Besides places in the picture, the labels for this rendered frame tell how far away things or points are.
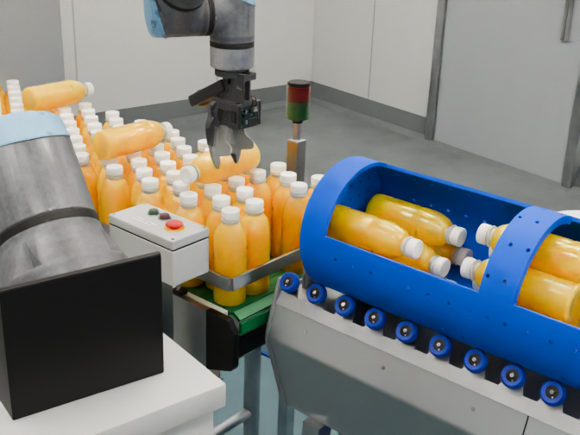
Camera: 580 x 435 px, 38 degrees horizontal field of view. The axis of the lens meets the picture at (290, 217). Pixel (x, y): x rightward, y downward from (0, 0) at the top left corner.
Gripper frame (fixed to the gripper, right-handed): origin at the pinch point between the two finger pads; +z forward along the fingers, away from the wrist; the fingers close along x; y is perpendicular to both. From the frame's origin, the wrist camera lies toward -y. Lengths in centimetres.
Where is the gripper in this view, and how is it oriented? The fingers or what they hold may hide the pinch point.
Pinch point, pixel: (224, 159)
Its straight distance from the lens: 182.8
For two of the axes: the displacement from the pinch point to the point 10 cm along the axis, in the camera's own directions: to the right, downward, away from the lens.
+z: -0.3, 9.3, 3.7
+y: 7.5, 2.7, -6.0
